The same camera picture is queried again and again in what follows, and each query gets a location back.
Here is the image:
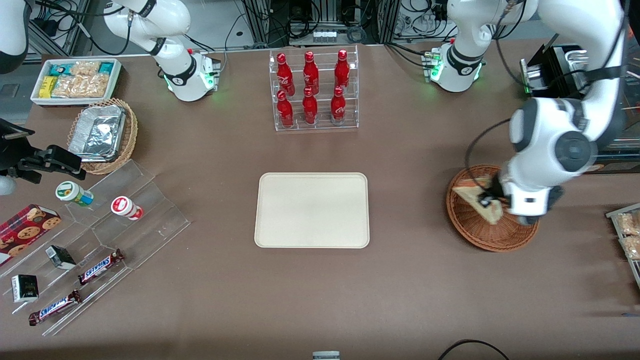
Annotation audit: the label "yellow snack pack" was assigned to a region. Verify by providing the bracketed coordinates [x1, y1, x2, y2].
[38, 76, 59, 99]

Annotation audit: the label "white rectangular snack bin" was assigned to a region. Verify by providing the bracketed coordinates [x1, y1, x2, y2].
[30, 57, 123, 108]

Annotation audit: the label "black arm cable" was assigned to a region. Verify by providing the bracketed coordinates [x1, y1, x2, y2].
[464, 118, 513, 193]

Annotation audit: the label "black countertop appliance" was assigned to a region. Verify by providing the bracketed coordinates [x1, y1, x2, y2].
[519, 34, 640, 175]

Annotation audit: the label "silver foil container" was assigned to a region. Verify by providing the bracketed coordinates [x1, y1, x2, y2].
[68, 104, 127, 164]

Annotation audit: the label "clear rice cracker bag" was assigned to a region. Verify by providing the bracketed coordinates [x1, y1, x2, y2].
[51, 60, 110, 99]

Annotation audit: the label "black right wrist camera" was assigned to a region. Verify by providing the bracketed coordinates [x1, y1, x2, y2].
[0, 118, 36, 149]

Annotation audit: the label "red cookie box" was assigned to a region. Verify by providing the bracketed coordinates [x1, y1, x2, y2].
[0, 204, 62, 267]

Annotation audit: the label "red cola bottle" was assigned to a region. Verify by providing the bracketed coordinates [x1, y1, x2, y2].
[333, 49, 351, 91]
[330, 86, 347, 125]
[302, 87, 319, 125]
[276, 52, 296, 97]
[276, 90, 295, 129]
[302, 51, 321, 96]

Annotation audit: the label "clear acrylic bottle rack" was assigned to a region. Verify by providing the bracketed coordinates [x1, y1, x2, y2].
[269, 45, 360, 132]

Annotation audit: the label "red label yogurt cup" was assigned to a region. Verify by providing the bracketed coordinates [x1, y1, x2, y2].
[110, 196, 145, 221]

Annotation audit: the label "clear acrylic tiered stand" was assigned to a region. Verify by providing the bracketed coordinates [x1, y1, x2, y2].
[0, 159, 191, 337]

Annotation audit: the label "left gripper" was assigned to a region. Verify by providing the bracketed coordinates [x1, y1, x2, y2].
[477, 171, 557, 226]

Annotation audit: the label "light wicker basket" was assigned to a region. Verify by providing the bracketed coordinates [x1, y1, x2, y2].
[67, 97, 139, 176]

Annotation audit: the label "grey snack tray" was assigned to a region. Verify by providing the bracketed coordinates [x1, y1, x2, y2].
[605, 202, 640, 291]

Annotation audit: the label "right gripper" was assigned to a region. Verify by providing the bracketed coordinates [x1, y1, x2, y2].
[0, 145, 87, 184]

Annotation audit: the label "small black white box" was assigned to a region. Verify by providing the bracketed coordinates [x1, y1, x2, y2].
[11, 274, 40, 304]
[45, 245, 77, 271]

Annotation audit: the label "green label yogurt cup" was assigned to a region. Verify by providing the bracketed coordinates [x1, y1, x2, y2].
[55, 181, 95, 208]

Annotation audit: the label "brown round wicker basket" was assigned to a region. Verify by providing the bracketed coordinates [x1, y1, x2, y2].
[446, 165, 541, 253]

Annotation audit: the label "clear cracker snack pack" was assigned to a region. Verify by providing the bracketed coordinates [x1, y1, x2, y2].
[615, 212, 640, 236]
[620, 236, 640, 261]

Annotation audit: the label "brown snickers bar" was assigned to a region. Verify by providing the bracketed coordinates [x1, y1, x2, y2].
[28, 289, 83, 327]
[77, 249, 125, 286]

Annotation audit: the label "cream rectangular serving tray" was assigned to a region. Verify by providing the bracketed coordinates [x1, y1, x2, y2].
[254, 172, 371, 249]

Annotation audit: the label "black floor cable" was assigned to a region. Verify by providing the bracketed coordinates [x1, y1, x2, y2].
[438, 339, 511, 360]

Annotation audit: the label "triangular sandwich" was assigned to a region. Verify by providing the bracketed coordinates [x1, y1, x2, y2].
[452, 176, 507, 226]

